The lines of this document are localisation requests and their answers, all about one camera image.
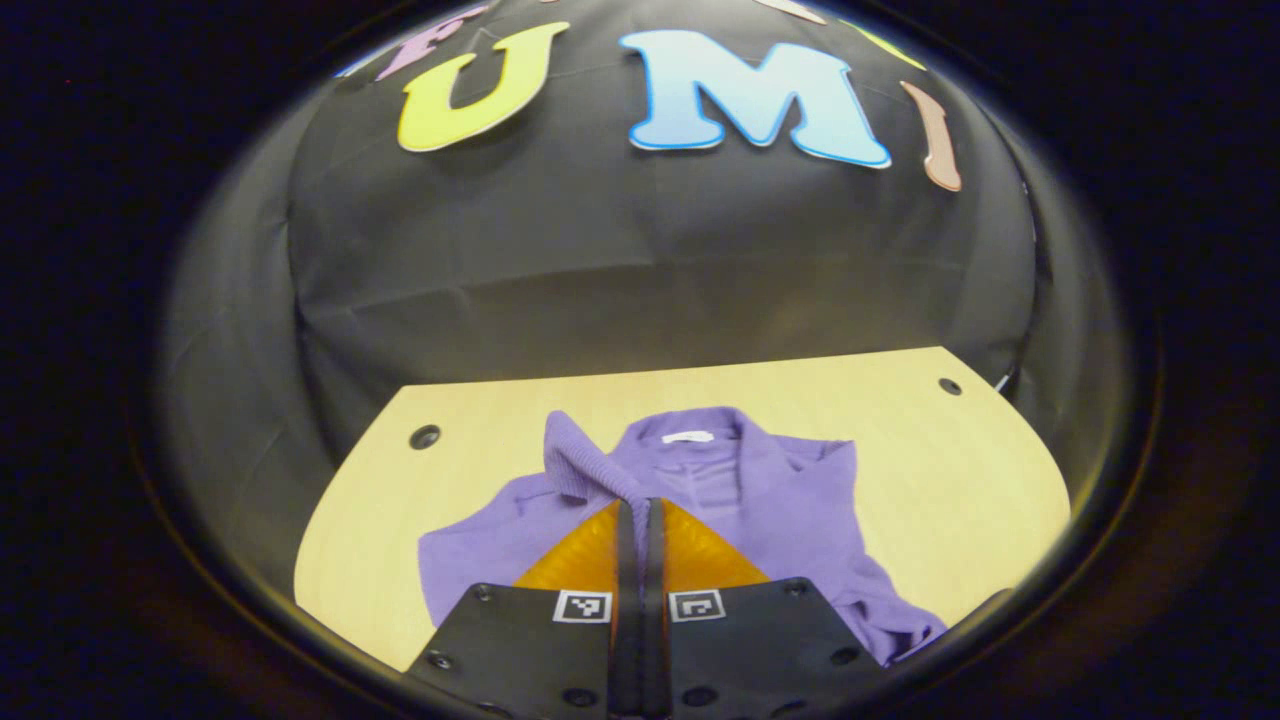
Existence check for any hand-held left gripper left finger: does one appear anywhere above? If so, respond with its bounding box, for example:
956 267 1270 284
403 498 642 719

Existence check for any purple knit sweater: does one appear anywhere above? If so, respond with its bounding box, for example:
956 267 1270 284
418 405 949 668

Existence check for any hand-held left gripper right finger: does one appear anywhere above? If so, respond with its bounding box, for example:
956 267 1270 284
641 497 886 719

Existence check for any black backdrop cloth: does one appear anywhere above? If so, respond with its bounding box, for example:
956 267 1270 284
160 0 1121 601

